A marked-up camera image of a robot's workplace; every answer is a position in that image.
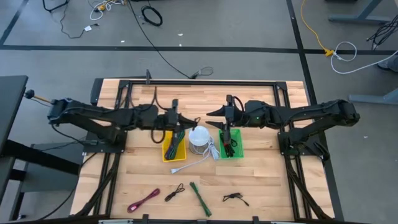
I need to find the black coiled floor cable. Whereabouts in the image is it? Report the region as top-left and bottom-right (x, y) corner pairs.
(140, 5), (164, 27)

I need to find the green braided cable bundle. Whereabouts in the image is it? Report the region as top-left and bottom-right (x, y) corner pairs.
(169, 130), (187, 159)

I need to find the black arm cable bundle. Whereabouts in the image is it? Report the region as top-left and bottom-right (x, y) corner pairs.
(74, 152), (122, 217)
(284, 155), (330, 220)

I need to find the white looped floor cable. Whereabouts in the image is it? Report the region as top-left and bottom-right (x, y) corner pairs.
(330, 40), (398, 75)

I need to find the yellow plastic basket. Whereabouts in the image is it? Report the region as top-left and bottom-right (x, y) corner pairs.
(161, 130), (187, 163)

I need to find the black floor cable white tag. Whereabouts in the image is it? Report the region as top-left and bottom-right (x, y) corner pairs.
(58, 12), (100, 40)

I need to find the green cable tie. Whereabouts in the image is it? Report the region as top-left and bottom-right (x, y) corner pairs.
(189, 182), (213, 218)

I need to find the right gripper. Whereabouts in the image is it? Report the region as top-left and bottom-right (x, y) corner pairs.
(205, 105), (248, 130)

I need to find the yellow extension cable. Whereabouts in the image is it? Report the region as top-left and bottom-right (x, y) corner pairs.
(300, 0), (335, 58)

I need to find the wooden stick black knob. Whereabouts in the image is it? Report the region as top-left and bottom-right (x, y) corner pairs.
(24, 89), (52, 104)

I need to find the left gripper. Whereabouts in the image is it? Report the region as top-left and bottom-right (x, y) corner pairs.
(156, 111), (198, 132)

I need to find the black floor cable tangle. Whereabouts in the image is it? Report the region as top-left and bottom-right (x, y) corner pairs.
(366, 14), (398, 43)

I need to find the black desk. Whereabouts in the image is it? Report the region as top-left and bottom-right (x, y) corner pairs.
(0, 74), (81, 222)

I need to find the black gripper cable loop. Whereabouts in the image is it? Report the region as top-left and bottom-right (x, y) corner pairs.
(150, 129), (166, 144)

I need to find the grey desk leg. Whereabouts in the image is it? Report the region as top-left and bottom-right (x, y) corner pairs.
(348, 88), (398, 106)
(328, 0), (392, 24)

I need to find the white lamp power cord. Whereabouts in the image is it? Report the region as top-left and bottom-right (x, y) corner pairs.
(170, 136), (221, 174)

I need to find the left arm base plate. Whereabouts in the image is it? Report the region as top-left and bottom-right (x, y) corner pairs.
(82, 129), (128, 154)

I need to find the black aluminium table frame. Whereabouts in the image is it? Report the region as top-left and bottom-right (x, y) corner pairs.
(70, 77), (346, 224)

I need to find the blue braided cable bundle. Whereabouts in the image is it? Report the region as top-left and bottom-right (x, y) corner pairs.
(164, 132), (183, 161)

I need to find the white bulb table lamp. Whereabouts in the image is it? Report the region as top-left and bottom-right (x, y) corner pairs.
(188, 125), (212, 156)

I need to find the person's foot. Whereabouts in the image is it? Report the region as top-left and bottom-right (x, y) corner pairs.
(376, 55), (398, 73)

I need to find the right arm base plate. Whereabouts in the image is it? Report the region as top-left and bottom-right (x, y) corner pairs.
(277, 129), (326, 156)

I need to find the green plastic basket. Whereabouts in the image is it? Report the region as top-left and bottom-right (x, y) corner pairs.
(218, 128), (244, 160)

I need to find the long black floor cable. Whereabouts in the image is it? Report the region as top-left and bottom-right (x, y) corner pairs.
(127, 0), (215, 80)

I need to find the magenta braided cable bundle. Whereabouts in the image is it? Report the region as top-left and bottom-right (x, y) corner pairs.
(126, 187), (161, 214)

